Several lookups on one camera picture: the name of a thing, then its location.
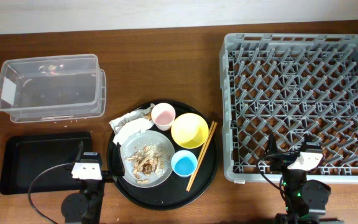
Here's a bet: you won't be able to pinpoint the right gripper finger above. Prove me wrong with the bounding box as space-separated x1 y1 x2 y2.
265 132 278 156
303 134 321 151

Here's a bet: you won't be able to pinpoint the white napkin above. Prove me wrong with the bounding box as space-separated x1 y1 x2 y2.
109 103 155 145

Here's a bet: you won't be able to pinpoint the wooden chopstick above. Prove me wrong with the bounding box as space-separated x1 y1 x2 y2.
187 121 218 192
186 121 216 192

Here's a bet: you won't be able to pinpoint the small blue cup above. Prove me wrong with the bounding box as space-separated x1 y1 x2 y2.
171 150 198 177

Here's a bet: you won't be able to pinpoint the yellow bowl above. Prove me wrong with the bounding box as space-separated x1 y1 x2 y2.
171 113 209 149

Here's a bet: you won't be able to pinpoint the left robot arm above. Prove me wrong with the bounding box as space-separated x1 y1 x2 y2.
61 142 125 223

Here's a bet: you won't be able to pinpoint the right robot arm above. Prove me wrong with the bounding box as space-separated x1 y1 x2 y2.
264 133 331 223

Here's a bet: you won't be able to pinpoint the grey dishwasher rack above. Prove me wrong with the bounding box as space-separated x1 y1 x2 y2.
219 33 358 184

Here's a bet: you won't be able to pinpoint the clear plastic waste bin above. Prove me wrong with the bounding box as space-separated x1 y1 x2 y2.
0 54 107 123

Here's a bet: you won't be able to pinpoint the grey plate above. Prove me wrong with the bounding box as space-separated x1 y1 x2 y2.
120 130 175 188

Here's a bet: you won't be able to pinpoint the food scraps on plate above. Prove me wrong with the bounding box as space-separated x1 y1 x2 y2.
126 145 170 185

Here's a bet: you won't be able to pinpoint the black rectangular tray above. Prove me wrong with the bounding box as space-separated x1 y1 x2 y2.
0 131 93 195

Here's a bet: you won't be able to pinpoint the pink cup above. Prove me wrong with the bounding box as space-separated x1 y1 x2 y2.
151 103 176 131

